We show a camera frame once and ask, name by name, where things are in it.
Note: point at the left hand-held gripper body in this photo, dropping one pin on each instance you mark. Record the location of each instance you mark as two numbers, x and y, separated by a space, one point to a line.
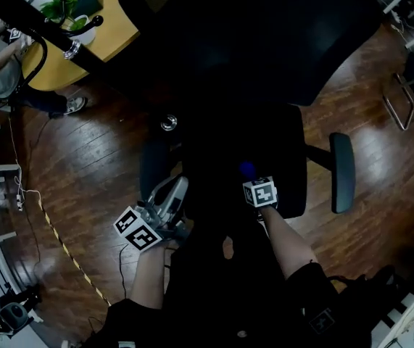
137 230

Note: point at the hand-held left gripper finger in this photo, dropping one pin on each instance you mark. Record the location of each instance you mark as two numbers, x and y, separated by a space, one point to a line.
181 198
163 190

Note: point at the black office chair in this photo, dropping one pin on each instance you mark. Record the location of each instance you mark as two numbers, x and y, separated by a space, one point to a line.
246 42

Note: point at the person in black jacket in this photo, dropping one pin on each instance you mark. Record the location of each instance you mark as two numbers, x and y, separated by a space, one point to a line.
228 303

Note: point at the green plant in white pot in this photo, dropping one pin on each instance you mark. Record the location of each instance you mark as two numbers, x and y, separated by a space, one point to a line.
83 27

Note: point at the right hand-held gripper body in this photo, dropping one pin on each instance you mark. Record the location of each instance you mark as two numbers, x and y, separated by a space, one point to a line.
261 192

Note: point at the round wooden table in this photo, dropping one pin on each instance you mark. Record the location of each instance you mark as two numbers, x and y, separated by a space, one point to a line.
116 24

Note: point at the black white round device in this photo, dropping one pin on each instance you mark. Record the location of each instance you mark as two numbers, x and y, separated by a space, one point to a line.
11 314

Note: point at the black bag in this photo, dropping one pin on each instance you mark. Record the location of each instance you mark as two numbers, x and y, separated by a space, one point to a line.
373 281

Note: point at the blue cloth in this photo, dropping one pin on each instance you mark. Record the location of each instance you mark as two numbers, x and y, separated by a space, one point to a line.
246 169

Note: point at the person's left forearm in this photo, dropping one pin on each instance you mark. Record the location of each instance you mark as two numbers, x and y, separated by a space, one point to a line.
148 277

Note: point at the yellow black floor tape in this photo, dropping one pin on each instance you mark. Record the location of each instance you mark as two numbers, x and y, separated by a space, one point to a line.
72 259

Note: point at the black chair chrome frame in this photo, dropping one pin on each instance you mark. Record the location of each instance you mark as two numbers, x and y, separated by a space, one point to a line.
406 103

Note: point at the black office chair seat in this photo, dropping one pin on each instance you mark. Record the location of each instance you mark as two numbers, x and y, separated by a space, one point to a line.
264 140

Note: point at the person's right forearm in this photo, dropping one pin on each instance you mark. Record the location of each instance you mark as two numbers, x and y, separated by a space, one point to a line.
286 241

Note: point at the black coat rack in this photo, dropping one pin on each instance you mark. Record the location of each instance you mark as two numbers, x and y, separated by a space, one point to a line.
29 22

